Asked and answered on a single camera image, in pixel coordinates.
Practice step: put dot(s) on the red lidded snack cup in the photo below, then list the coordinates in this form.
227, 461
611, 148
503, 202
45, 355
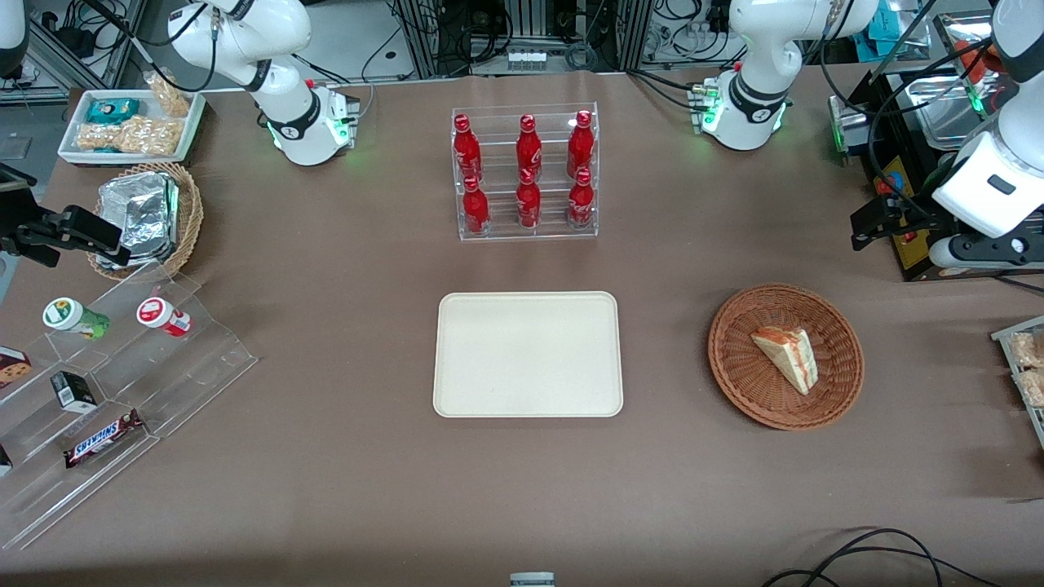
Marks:
163, 315

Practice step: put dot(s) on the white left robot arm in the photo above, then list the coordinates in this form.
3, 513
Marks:
758, 49

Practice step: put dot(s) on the teal snack packet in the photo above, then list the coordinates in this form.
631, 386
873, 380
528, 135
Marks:
112, 110

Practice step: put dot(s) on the red emergency stop button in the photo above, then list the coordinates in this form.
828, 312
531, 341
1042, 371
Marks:
882, 186

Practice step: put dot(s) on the small clear nut bag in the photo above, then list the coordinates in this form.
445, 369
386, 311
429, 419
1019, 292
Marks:
170, 94

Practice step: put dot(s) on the small black box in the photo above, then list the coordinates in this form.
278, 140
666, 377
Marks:
75, 393

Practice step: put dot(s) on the cream rectangular tray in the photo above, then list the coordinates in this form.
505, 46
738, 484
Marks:
526, 355

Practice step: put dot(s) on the white snack tray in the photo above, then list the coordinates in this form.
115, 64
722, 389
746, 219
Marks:
73, 151

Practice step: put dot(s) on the large clear nut bag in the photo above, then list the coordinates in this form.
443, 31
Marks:
130, 137

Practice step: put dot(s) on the triangular sandwich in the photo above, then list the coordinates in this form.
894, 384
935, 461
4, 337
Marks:
789, 355

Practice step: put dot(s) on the red cola bottle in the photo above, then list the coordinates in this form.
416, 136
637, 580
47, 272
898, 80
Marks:
475, 210
581, 202
465, 151
528, 204
581, 147
528, 151

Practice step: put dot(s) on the snickers chocolate bar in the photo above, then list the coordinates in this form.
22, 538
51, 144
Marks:
102, 439

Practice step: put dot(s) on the white power strip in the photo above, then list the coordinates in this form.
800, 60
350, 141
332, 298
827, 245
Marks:
528, 59

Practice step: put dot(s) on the brown cookie box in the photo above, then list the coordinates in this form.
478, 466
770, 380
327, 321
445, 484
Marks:
12, 368

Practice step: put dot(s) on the grey white device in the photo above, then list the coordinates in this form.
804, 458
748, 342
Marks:
532, 580

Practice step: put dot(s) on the silver metal cylinder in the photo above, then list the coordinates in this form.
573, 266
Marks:
848, 130

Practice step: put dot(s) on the clear snack bag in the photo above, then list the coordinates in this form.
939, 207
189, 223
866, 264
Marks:
1034, 388
1029, 349

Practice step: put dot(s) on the clear acrylic stepped stand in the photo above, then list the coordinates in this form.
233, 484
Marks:
188, 367

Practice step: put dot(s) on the black food warmer machine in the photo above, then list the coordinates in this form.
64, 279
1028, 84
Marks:
877, 122

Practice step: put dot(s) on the green lidded snack cup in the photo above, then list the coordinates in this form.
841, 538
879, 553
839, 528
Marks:
72, 316

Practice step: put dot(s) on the round brown wicker basket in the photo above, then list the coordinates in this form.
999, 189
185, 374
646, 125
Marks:
750, 383

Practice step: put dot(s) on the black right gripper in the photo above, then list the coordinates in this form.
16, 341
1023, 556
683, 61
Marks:
18, 214

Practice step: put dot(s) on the clear acrylic bottle rack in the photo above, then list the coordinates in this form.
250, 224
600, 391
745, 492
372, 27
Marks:
497, 163

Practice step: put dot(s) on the small steel pan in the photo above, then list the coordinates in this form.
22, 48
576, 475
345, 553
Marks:
938, 106

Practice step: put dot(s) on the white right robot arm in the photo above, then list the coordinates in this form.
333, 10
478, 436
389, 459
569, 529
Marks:
245, 33

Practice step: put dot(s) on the red orange food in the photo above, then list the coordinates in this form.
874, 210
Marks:
975, 50

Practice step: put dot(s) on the light oval wicker basket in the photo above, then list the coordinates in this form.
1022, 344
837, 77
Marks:
192, 216

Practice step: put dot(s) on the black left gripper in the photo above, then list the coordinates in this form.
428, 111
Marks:
908, 218

